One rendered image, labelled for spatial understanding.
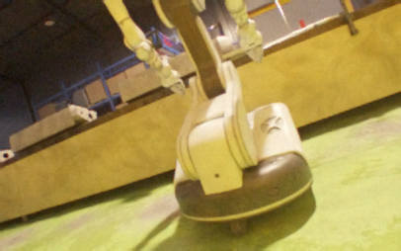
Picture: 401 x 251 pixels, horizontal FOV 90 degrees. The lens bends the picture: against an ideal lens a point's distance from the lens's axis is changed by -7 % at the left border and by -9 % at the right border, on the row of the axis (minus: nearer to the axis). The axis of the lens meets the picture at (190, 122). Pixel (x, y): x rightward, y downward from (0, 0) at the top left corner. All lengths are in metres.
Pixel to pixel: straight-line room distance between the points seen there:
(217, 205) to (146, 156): 1.35
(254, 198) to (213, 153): 0.18
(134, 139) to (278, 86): 1.31
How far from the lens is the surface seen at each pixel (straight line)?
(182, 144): 0.75
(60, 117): 2.53
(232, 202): 0.73
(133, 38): 1.05
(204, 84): 1.03
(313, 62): 1.91
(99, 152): 2.26
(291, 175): 0.76
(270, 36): 12.75
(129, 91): 2.04
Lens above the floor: 0.42
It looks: level
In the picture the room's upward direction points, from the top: 21 degrees counter-clockwise
